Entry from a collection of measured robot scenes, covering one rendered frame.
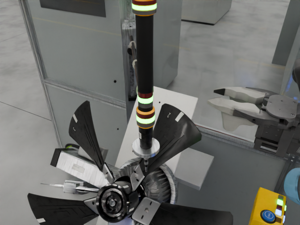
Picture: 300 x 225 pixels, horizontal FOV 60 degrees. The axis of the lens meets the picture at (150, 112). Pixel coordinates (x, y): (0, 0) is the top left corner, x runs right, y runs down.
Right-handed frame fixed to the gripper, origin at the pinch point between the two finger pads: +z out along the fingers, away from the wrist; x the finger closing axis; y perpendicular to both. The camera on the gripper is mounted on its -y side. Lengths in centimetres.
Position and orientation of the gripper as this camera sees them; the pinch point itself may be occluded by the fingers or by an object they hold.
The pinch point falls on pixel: (218, 93)
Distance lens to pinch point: 50.8
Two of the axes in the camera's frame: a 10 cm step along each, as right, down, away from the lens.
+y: 0.0, 8.1, 5.8
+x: 4.7, -5.1, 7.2
